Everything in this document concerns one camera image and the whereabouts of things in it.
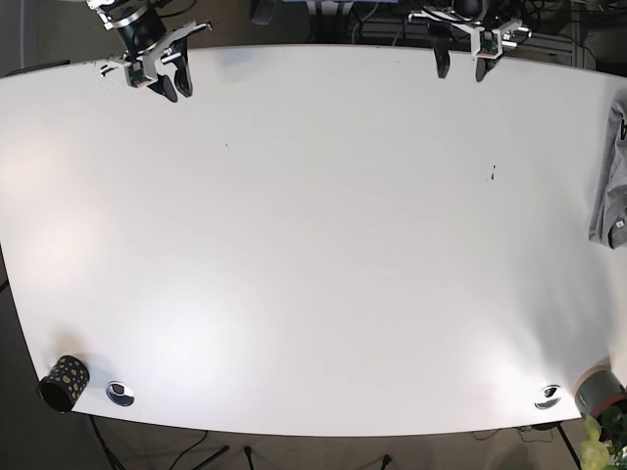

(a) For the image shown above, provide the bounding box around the black gold-dotted cup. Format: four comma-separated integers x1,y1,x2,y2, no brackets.
37,355,90,413

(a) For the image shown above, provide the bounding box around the medium grey T-shirt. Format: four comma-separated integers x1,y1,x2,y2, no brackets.
589,91,626,250

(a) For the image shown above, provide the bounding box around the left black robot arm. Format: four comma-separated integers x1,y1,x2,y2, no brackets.
406,1,532,83

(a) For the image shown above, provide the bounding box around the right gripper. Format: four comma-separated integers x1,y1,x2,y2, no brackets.
98,21,213,103

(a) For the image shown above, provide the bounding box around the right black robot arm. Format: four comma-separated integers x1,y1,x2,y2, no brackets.
87,1,213,103

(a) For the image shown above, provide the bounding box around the grey plant pot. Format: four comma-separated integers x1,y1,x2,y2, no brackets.
574,366,626,418

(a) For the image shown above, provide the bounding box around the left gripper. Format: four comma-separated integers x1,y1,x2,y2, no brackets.
408,6,532,83

